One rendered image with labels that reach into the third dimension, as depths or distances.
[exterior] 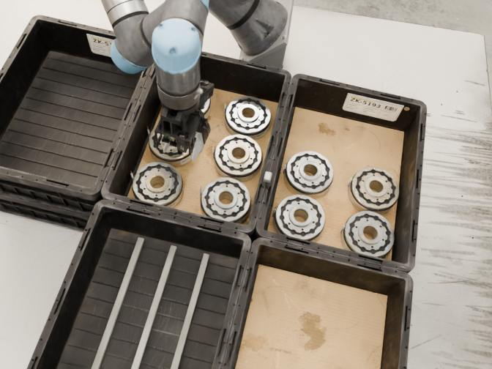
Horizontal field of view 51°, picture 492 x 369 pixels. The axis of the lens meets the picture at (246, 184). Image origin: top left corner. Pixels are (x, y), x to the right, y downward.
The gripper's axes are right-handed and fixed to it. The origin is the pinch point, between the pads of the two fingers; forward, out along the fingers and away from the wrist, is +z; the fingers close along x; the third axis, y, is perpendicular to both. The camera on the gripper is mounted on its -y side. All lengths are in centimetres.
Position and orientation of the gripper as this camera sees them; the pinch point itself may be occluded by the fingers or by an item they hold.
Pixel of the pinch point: (187, 144)
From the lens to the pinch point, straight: 112.9
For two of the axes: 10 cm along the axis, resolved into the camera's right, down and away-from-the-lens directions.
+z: -0.7, 4.6, 8.8
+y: -2.9, 8.4, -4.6
